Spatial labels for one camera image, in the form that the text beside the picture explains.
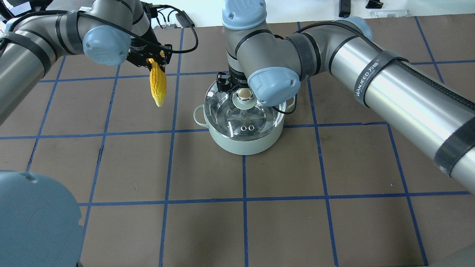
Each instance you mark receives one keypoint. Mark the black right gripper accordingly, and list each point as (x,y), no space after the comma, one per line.
(235,74)

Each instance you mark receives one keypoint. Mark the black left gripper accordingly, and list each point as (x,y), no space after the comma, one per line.
(140,47)

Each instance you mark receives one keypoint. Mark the yellow corn cob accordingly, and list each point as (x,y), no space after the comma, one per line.
(158,82)

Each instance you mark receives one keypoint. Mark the glass pot lid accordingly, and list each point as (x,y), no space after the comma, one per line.
(235,123)

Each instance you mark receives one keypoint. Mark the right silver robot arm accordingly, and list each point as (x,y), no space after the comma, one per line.
(434,118)

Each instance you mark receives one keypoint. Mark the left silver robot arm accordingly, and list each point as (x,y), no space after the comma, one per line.
(39,215)

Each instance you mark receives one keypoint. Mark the pale green cooking pot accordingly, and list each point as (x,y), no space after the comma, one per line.
(243,98)

